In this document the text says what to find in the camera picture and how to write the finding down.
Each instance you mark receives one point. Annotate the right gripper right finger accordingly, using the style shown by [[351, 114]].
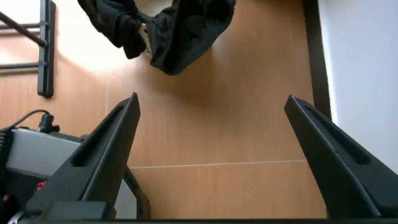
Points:
[[339, 168]]

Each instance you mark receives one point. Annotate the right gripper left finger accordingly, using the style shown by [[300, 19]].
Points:
[[96, 161]]

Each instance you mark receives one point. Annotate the black shorts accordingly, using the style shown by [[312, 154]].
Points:
[[186, 34]]

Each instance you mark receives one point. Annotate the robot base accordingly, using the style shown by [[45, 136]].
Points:
[[37, 149]]

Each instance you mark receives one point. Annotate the black clothes rack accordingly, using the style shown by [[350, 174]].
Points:
[[46, 62]]

